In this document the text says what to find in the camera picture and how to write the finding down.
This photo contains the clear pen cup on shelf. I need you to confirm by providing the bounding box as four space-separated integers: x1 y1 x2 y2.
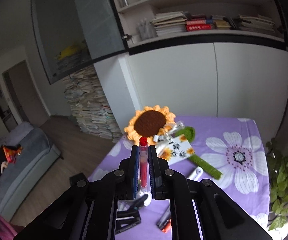
137 18 157 40

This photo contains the red book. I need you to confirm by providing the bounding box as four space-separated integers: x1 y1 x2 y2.
186 24 213 31

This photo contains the red gel pen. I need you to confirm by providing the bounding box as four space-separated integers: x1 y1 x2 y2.
139 137 148 192

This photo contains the orange black pen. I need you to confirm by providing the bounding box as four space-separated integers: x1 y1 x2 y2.
161 218 171 233

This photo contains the black marker pen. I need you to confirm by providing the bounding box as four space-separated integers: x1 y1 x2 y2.
157 206 171 230

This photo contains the purple floral tablecloth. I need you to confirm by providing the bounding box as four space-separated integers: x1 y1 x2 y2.
88 116 270 239

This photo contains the white bookshelf cabinet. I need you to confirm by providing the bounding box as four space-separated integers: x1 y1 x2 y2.
93 0 288 136

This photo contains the green potted plant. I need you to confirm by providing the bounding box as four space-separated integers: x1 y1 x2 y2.
266 138 288 231

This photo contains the left glass cabinet door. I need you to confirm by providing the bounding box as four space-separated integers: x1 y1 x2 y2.
31 0 127 84

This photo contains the yellow plush toy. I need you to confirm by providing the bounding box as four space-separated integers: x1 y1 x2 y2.
56 43 86 61

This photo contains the grey bed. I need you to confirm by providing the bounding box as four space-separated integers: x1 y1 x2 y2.
0 122 62 221

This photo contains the orange snack bag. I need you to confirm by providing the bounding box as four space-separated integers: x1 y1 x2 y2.
2 145 23 164

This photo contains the sunflower gift card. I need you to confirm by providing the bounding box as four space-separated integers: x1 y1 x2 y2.
158 134 195 165

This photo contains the grey felt pen holder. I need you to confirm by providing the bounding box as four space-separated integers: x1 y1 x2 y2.
117 191 152 211

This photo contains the crochet sunflower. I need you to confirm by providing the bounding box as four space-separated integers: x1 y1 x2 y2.
124 105 222 179

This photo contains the pile of stacked books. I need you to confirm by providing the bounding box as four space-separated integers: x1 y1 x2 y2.
63 66 122 143

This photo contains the brown room door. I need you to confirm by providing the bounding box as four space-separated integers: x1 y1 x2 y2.
3 61 49 127

